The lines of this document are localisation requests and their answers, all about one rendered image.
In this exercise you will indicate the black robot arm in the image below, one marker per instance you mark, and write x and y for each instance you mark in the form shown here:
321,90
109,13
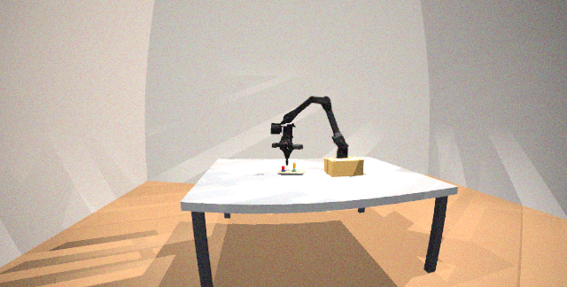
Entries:
338,139

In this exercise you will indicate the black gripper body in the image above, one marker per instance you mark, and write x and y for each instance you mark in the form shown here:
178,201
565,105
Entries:
291,147

